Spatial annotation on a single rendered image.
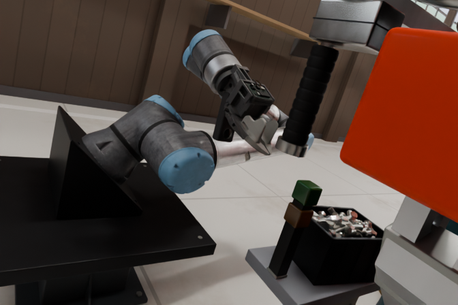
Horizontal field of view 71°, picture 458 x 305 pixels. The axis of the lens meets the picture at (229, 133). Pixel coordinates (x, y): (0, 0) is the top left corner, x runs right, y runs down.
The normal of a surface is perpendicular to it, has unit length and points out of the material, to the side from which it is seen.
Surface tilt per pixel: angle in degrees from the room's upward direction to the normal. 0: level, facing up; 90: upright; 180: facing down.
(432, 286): 90
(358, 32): 90
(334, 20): 90
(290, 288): 0
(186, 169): 102
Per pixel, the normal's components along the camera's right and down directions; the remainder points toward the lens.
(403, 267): -0.81, -0.11
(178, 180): 0.55, 0.55
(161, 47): 0.53, 0.35
